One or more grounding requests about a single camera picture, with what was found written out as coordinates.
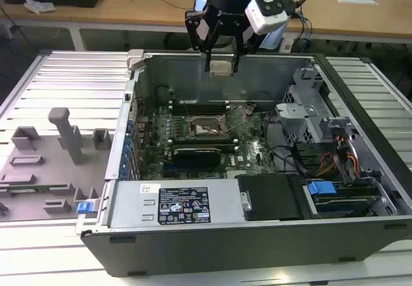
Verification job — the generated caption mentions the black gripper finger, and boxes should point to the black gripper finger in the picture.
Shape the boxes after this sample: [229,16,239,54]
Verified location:
[185,8,223,73]
[232,27,259,73]

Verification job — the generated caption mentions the silver square CPU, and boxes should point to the silver square CPU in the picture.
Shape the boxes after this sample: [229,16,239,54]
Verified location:
[209,59,234,77]

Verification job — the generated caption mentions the metal socket cover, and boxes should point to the metal socket cover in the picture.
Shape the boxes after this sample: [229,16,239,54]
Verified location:
[218,104,257,132]

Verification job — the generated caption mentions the black RAM slot bank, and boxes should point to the black RAM slot bank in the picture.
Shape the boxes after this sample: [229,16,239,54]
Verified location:
[170,136,241,153]
[170,99,231,116]

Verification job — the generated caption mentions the CPU socket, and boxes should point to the CPU socket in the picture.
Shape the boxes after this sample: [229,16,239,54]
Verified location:
[188,115,229,138]

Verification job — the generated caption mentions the blue slot retainer clips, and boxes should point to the blue slot retainer clips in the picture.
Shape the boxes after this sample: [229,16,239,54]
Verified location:
[120,120,136,178]

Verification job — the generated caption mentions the pale blue teach pendant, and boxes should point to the pale blue teach pendant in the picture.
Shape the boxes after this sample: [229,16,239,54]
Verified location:
[194,0,287,50]

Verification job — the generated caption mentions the wooden desk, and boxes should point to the wooden desk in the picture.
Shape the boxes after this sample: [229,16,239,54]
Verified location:
[0,0,412,53]

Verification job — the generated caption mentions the black round fan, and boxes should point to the black round fan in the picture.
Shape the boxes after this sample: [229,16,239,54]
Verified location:
[154,86,176,105]

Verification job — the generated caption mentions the metal drive cage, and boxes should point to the metal drive cage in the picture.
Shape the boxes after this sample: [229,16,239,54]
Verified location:
[275,68,326,144]

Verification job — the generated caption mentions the green motherboard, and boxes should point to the green motherboard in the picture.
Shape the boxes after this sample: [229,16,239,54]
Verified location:
[135,102,281,181]

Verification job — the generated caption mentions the black graphics card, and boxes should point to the black graphics card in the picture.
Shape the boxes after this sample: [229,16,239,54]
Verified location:
[172,146,223,173]

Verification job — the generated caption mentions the white plain sheet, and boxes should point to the white plain sheet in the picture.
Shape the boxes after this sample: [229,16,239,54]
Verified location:
[333,0,379,6]

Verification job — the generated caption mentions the black plastic shroud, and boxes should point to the black plastic shroud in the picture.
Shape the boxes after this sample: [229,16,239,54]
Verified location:
[236,173,305,221]

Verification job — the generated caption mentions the crumpled white paper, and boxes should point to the crumpled white paper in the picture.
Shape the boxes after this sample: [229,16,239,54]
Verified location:
[24,0,57,15]

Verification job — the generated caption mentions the blue disk carrier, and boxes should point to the blue disk carrier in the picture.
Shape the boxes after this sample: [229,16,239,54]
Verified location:
[307,180,337,200]

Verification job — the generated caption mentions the black label sticker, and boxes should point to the black label sticker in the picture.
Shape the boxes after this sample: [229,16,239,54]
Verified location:
[157,187,212,225]

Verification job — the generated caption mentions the grey power supply unit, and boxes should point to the grey power supply unit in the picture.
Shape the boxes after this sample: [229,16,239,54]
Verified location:
[108,180,254,227]

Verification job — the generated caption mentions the black hard disk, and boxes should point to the black hard disk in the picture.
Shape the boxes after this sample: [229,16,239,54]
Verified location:
[314,195,378,218]

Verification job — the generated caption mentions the black open PC case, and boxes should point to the black open PC case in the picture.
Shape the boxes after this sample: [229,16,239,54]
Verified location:
[74,49,412,277]

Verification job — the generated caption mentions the grey parts rack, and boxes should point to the grey parts rack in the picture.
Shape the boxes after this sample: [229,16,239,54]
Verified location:
[0,107,115,222]

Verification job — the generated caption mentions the green RAM stick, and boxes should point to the green RAM stick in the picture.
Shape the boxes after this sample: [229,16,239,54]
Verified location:
[0,184,52,194]

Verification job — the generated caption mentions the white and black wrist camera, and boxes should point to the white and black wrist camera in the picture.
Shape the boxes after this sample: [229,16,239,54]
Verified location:
[244,0,289,36]

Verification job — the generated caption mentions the grey case handle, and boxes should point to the grey case handle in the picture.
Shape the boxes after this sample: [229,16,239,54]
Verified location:
[126,49,147,71]

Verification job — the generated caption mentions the blue cable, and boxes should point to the blue cable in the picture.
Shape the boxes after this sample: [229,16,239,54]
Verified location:
[297,8,314,44]

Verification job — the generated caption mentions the black internal cables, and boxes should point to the black internal cables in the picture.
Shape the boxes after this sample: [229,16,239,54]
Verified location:
[265,111,310,175]

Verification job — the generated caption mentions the grey disk bay bracket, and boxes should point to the grey disk bay bracket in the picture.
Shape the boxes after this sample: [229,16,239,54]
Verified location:
[318,117,397,218]

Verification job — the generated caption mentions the orange yellow red wires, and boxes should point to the orange yellow red wires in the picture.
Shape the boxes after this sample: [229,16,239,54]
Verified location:
[317,134,360,177]

